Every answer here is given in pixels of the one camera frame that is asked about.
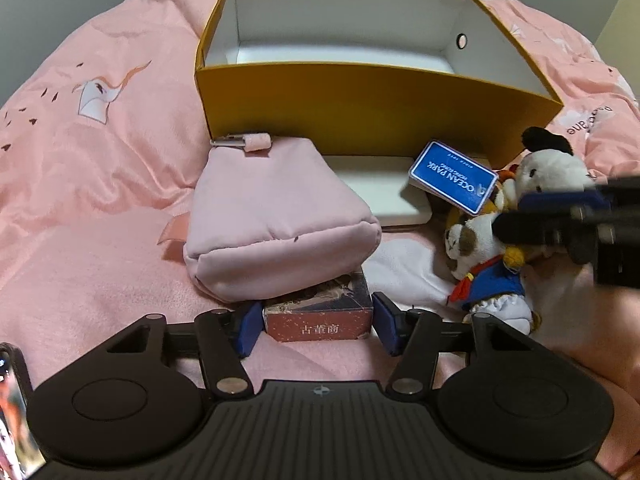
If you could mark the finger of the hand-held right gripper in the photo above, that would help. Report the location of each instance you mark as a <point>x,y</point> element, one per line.
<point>535,227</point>
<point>565,200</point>

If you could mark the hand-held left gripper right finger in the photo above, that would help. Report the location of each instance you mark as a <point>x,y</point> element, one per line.
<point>387,322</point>

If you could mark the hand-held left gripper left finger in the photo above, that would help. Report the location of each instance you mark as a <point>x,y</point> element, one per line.
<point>247,330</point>

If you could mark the white dog plush black ears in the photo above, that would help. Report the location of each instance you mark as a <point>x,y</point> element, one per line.
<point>545,170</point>

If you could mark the cat plush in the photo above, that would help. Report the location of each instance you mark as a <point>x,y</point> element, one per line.
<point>475,240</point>

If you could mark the dark red card box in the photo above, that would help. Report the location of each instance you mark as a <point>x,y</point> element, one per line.
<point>320,325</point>

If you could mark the blue Ocean Park tag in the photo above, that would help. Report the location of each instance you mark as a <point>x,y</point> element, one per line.
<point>452,177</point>

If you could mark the pink padded pouch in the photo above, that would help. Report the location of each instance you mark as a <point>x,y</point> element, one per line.
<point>270,210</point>

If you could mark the yellow cardboard box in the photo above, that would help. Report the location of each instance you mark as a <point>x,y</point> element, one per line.
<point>360,105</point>

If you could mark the white cloth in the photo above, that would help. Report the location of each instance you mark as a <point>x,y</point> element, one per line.
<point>405,265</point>

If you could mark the white box lid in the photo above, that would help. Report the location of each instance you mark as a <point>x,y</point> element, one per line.
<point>380,195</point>

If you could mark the white door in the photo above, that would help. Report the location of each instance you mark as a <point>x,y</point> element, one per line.
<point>620,30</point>

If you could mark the pink printed blanket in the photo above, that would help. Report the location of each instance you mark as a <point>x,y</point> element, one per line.
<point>100,185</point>

